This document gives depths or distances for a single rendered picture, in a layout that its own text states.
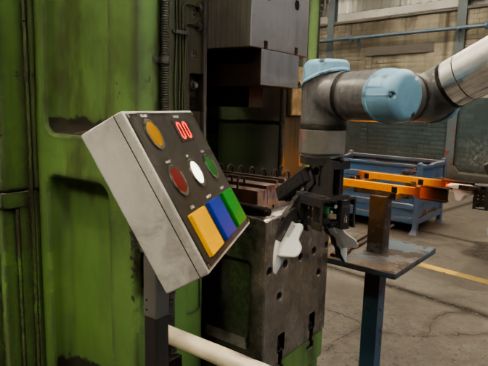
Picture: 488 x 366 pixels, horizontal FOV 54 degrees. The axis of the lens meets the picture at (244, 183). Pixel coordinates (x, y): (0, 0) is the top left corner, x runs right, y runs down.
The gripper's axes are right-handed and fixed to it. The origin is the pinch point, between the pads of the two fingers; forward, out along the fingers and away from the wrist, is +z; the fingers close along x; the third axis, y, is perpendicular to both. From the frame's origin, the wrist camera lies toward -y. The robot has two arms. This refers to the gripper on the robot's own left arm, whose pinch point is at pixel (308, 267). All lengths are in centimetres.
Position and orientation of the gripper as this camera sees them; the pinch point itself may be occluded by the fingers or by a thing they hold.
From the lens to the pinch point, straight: 86.6
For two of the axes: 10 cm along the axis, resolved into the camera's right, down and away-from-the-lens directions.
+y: 4.8, 1.5, -8.6
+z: -0.2, 9.9, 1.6
